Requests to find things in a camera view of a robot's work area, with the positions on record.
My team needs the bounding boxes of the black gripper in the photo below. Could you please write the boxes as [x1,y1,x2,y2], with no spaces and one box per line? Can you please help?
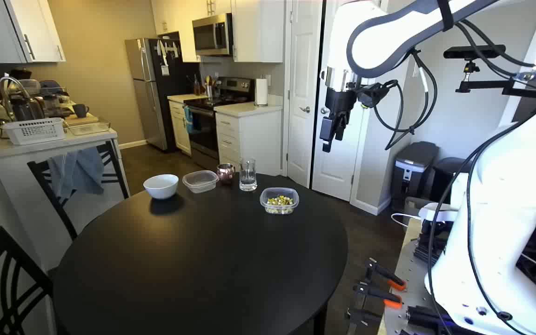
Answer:
[318,86,359,155]

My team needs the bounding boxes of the clear plastic lunchbox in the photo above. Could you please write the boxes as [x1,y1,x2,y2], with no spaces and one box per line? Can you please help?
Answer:
[258,186,301,218]

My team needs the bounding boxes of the white panel door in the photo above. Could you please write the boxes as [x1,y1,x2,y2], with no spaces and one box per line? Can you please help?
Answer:
[311,0,376,203]
[285,0,324,190]

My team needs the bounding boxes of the white paper towel roll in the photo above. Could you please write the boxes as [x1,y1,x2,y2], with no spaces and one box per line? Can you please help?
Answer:
[253,76,270,108]

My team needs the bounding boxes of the black trash can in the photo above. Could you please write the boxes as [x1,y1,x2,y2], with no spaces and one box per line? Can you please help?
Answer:
[391,140,441,210]

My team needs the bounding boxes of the white lower kitchen cabinet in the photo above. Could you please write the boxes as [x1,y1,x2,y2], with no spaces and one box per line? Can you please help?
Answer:
[212,101,285,177]
[167,91,208,157]

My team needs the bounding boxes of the glass mug with water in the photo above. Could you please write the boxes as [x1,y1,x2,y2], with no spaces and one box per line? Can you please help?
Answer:
[238,157,258,194]

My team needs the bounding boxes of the small dark jar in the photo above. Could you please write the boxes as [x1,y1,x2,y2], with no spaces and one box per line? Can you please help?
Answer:
[218,162,236,188]

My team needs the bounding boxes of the dark trash bin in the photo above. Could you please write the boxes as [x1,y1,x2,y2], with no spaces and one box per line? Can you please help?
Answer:
[432,155,469,201]

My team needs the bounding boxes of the black kitchen stove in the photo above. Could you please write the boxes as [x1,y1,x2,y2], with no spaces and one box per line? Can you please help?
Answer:
[182,75,257,171]

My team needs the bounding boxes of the black clamp orange tips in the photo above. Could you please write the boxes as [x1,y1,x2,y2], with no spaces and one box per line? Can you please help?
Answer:
[363,257,407,294]
[353,281,404,311]

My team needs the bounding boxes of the stainless steel microwave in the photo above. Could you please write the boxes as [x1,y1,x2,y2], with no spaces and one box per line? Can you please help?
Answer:
[190,11,234,60]

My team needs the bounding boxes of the robot mounting table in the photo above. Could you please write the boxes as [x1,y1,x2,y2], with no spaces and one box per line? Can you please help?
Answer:
[378,216,461,335]

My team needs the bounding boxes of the white bowl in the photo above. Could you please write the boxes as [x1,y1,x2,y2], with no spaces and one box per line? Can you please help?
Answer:
[141,173,180,201]

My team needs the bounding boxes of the stainless steel fridge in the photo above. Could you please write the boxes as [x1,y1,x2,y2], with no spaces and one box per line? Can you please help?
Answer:
[123,32,186,155]

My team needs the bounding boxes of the wooden cutting board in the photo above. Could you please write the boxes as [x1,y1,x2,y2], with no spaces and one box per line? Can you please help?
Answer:
[61,114,111,138]

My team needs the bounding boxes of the blue cloth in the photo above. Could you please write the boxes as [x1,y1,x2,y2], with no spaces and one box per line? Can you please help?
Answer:
[48,147,106,201]

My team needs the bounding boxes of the white plastic basket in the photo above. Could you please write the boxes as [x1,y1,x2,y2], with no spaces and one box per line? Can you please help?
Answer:
[0,116,67,147]

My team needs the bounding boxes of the white counter peninsula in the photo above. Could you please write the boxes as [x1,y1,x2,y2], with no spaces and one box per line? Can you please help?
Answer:
[0,127,132,276]

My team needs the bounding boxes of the chrome kitchen faucet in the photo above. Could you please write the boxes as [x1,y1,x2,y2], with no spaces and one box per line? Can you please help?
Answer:
[0,73,37,119]

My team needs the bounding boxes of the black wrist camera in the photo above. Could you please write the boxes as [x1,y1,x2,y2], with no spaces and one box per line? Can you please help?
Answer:
[359,80,400,108]

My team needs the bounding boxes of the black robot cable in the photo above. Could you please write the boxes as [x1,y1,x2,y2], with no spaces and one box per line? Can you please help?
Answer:
[366,47,439,153]

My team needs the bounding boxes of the white cable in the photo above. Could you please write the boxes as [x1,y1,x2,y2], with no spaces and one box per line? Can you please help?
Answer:
[391,212,432,229]

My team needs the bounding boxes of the black stereo camera bar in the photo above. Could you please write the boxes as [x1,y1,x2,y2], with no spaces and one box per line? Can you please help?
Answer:
[443,43,508,62]

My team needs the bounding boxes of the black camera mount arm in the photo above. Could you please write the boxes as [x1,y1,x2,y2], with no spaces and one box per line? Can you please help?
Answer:
[454,58,536,101]

